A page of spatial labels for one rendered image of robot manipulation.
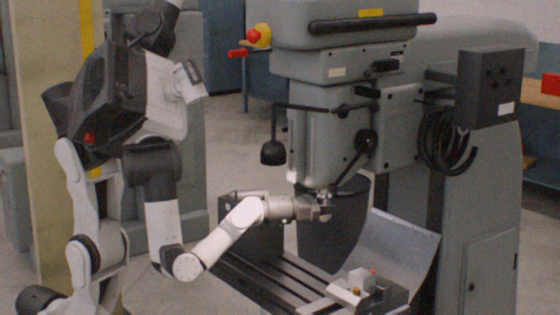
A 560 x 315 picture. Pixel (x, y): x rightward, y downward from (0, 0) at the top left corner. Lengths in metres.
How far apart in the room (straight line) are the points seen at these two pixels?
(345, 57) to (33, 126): 1.93
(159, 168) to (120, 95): 0.22
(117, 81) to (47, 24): 1.51
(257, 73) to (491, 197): 7.34
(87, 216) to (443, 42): 1.23
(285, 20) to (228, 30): 7.62
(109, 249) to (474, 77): 1.26
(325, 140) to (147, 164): 0.48
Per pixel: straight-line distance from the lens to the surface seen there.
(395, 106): 2.02
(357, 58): 1.88
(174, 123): 1.95
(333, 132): 1.90
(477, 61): 1.87
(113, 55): 1.93
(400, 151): 2.07
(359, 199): 4.02
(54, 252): 3.65
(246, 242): 2.41
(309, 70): 1.84
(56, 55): 3.40
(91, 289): 2.37
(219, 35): 9.28
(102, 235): 2.30
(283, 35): 1.76
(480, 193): 2.33
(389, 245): 2.39
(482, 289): 2.48
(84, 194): 2.23
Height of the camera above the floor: 1.99
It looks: 17 degrees down
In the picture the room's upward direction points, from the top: 1 degrees clockwise
